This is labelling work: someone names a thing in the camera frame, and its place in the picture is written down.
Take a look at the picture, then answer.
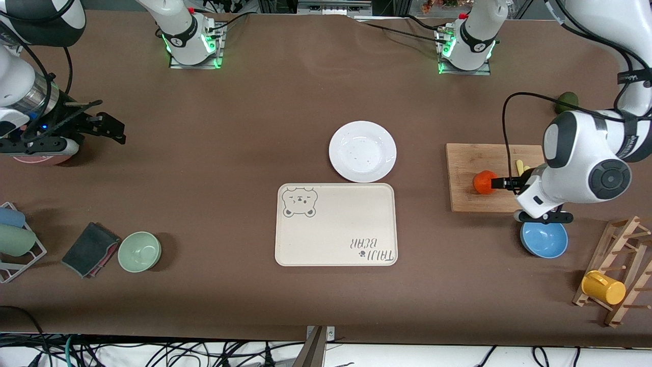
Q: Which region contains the dark green lime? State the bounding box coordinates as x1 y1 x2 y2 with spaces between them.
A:
554 92 580 114

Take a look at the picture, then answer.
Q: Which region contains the white round plate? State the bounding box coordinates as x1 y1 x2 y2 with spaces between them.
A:
329 120 397 184

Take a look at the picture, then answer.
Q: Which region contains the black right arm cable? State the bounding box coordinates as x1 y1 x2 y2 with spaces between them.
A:
15 41 73 141

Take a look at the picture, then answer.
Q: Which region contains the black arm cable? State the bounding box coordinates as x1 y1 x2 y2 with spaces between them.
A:
502 92 632 195
15 41 73 141

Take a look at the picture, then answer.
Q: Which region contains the light green bowl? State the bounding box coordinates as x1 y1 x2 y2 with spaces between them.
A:
118 231 162 273

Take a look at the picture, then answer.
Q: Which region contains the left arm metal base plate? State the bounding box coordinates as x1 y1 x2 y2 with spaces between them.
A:
437 28 492 76

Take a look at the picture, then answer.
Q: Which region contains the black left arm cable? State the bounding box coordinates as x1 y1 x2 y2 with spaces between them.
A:
502 92 632 195

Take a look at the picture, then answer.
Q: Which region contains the black right base cable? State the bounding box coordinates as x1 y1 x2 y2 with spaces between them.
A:
206 11 250 32

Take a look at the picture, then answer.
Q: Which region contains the green cup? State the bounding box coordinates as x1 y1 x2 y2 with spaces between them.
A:
0 224 37 257

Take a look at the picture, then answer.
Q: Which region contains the black left base cable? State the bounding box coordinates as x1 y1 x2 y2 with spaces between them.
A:
357 14 445 42

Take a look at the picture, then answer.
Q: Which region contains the blue cup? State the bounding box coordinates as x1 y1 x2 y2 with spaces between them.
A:
0 206 26 228

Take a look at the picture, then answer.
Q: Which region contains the bamboo cutting board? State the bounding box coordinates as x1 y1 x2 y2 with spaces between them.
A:
446 143 548 213

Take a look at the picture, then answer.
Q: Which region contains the wooden peg drying rack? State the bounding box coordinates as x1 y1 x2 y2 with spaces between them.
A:
572 216 652 328

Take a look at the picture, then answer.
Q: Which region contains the white wire cup rack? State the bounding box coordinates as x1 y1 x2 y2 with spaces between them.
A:
0 201 47 284

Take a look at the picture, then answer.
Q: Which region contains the cream bear print tray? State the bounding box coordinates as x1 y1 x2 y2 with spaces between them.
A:
275 182 398 267

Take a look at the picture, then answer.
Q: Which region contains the aluminium frame profile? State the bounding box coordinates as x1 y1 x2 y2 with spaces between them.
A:
297 0 373 17

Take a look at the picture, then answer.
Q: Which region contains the dark grey folded cloth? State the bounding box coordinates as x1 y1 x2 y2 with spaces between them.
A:
61 222 121 279

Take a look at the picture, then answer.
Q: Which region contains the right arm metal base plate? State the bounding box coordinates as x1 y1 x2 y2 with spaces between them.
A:
169 23 225 69

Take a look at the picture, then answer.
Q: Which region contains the yellow plastic mug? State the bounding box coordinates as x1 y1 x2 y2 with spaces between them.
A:
581 270 627 306

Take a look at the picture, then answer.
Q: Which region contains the metal table edge bracket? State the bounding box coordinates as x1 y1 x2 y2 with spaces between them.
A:
306 325 336 367

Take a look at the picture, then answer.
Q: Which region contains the black base cable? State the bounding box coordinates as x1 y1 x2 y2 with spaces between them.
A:
206 11 250 32
357 14 445 42

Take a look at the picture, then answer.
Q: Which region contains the red folded cloth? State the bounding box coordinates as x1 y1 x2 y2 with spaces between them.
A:
87 240 122 279

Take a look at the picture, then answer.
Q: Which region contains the blue plastic bowl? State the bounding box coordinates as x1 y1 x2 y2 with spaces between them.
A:
520 222 568 259

